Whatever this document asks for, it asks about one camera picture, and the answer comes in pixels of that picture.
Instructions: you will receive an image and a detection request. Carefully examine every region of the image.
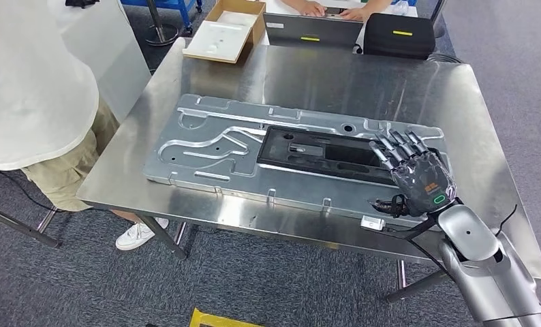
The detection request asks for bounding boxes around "stanchion with chrome base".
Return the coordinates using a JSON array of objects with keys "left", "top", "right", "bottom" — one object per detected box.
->
[{"left": 144, "top": 0, "right": 180, "bottom": 46}]

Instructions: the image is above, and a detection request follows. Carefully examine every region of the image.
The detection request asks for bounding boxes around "grey laptop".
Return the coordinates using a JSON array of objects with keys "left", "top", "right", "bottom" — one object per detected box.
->
[{"left": 263, "top": 12, "right": 364, "bottom": 50}]

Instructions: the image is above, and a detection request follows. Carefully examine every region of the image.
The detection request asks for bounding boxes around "black camera bracket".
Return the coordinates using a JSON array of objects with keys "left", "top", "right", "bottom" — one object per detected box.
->
[{"left": 381, "top": 212, "right": 438, "bottom": 240}]

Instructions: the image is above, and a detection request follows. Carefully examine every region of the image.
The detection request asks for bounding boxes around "person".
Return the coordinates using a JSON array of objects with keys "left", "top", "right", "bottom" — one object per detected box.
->
[{"left": 0, "top": 0, "right": 170, "bottom": 251}]

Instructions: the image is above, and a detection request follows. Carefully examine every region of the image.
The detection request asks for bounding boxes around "steel workbench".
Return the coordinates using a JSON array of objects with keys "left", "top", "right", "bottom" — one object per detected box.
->
[{"left": 76, "top": 38, "right": 541, "bottom": 303}]

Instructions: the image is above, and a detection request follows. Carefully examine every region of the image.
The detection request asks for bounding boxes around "blue metal shelf rack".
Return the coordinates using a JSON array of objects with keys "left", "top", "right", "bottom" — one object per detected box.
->
[{"left": 119, "top": 0, "right": 204, "bottom": 37}]

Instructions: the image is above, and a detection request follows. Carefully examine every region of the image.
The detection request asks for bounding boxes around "person's left hand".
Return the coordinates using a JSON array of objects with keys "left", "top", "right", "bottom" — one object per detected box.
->
[{"left": 338, "top": 0, "right": 389, "bottom": 22}]

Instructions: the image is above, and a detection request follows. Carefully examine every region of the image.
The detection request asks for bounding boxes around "black plastic plate frame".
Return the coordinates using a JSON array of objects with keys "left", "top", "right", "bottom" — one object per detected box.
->
[{"left": 257, "top": 125, "right": 448, "bottom": 188}]

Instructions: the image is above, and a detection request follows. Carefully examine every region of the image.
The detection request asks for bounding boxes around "person's white shoe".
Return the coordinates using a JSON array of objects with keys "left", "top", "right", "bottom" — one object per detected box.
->
[{"left": 115, "top": 217, "right": 170, "bottom": 251}]

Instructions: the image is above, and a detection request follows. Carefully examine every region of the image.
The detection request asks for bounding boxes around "black camera cable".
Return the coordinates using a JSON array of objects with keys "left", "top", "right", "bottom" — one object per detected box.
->
[{"left": 405, "top": 236, "right": 454, "bottom": 279}]

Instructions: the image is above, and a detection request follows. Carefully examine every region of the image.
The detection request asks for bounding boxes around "white cabinet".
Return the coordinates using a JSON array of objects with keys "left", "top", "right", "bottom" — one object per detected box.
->
[{"left": 63, "top": 0, "right": 152, "bottom": 123}]

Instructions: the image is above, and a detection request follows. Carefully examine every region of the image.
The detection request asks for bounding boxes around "yellow floor tape square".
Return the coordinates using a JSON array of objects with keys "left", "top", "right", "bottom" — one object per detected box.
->
[{"left": 189, "top": 308, "right": 262, "bottom": 327}]

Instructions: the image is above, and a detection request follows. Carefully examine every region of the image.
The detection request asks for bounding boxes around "stamped grey metal panel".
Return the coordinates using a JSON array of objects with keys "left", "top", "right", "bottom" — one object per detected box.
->
[{"left": 142, "top": 93, "right": 452, "bottom": 222}]

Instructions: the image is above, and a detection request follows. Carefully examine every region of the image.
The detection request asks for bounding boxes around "black zip case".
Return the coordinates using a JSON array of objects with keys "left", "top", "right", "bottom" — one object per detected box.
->
[{"left": 362, "top": 12, "right": 436, "bottom": 61}]

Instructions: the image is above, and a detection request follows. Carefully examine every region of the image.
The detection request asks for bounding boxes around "open cardboard box white insert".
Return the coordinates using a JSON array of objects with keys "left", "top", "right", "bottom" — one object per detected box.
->
[{"left": 182, "top": 0, "right": 267, "bottom": 64}]

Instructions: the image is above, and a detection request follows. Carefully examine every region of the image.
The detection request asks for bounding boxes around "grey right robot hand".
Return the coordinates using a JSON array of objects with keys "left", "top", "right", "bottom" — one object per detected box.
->
[{"left": 369, "top": 129, "right": 458, "bottom": 219}]

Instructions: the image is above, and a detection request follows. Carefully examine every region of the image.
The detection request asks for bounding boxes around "person's right hand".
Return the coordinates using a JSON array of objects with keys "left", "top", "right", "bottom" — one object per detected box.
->
[{"left": 281, "top": 0, "right": 328, "bottom": 18}]

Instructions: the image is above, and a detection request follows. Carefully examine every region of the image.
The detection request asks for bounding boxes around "person's hand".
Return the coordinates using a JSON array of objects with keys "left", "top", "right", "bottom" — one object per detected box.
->
[
  {"left": 281, "top": 0, "right": 328, "bottom": 18},
  {"left": 338, "top": 0, "right": 389, "bottom": 22}
]

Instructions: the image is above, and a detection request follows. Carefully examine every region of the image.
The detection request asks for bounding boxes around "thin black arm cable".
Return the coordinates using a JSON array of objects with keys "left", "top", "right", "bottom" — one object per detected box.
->
[{"left": 496, "top": 204, "right": 519, "bottom": 238}]

